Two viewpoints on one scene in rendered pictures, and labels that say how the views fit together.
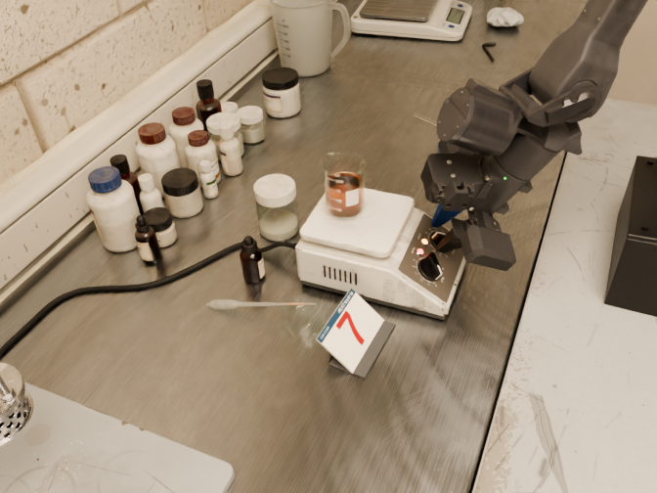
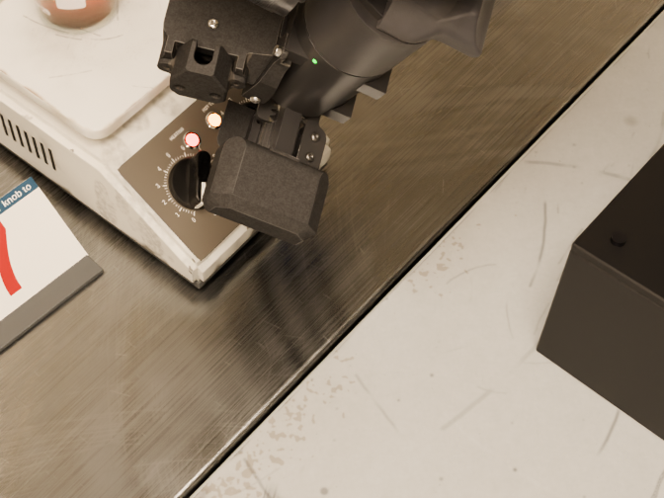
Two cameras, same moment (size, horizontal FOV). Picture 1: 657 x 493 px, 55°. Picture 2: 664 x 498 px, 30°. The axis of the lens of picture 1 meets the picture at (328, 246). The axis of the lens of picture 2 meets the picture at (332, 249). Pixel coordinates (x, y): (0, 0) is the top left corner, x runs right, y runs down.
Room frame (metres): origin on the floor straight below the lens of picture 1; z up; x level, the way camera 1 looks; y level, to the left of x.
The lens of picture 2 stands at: (0.16, -0.29, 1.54)
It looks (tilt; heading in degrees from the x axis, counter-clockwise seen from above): 56 degrees down; 12
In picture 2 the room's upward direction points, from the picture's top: 3 degrees clockwise
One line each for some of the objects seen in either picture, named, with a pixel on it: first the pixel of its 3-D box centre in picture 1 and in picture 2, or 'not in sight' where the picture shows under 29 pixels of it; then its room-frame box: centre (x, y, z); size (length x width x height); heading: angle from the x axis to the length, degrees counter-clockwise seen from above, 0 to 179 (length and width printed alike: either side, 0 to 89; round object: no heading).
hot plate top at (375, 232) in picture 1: (358, 217); (95, 33); (0.64, -0.04, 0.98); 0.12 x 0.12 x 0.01; 66
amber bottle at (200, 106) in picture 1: (209, 112); not in sight; (1.00, 0.19, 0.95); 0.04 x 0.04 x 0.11
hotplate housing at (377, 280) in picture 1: (376, 247); (133, 101); (0.63, -0.06, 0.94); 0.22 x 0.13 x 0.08; 66
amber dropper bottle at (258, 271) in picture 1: (251, 256); not in sight; (0.63, 0.10, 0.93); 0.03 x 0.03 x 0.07
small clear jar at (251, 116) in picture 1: (251, 124); not in sight; (0.99, 0.12, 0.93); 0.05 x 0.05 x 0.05
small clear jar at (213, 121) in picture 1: (226, 137); not in sight; (0.95, 0.16, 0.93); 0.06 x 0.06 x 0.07
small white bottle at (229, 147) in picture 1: (229, 148); not in sight; (0.89, 0.15, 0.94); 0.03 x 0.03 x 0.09
